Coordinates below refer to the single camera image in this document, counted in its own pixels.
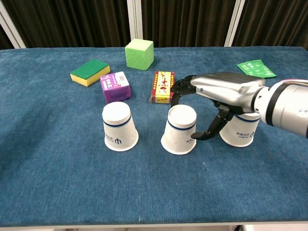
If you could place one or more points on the light green foam cube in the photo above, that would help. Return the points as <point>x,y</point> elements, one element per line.
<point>139,55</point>

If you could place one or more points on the purple and white carton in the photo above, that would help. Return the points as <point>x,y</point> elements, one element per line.
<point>115,87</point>

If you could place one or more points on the dark pleated curtain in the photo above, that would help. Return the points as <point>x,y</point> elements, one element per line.
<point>72,21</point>

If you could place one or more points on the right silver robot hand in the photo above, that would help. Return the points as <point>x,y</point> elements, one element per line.
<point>223,91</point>

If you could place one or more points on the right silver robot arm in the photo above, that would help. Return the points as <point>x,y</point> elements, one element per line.
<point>284,108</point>

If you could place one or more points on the red and yellow box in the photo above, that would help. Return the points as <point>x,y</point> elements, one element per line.
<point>162,86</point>

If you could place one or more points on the green sachet packet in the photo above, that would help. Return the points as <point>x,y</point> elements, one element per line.
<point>255,68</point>

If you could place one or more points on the green and yellow sponge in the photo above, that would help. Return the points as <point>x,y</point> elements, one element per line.
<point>90,72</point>

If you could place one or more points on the white paper cup blue stripe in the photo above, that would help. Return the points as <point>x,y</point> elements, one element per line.
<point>119,131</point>
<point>179,131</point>
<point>240,131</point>

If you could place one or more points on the blue table cloth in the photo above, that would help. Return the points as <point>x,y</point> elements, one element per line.
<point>134,183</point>

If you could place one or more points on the white frame post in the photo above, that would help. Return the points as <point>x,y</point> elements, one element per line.
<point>134,21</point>
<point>234,22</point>
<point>10,26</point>

